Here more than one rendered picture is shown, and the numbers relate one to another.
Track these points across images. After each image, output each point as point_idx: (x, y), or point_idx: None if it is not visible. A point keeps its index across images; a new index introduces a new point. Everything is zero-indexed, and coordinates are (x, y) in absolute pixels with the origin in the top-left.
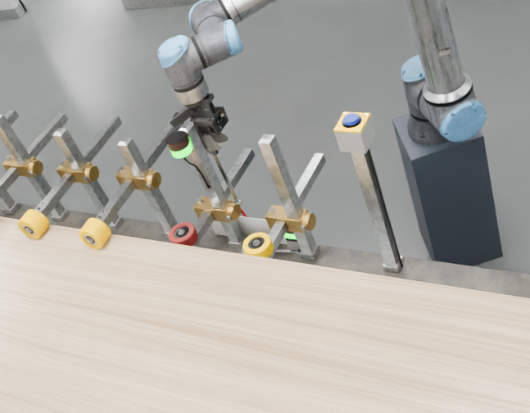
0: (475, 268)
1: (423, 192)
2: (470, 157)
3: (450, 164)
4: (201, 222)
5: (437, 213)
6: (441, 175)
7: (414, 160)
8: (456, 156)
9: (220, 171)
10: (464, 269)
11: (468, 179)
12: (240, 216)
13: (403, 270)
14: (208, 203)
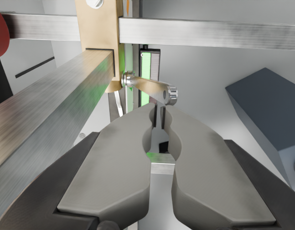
0: (136, 227)
1: (258, 129)
2: (279, 169)
3: (275, 159)
4: (47, 30)
5: (249, 120)
6: (268, 147)
7: (278, 152)
8: (280, 167)
9: (142, 80)
10: (133, 224)
11: (267, 151)
12: (125, 70)
13: None
14: (95, 27)
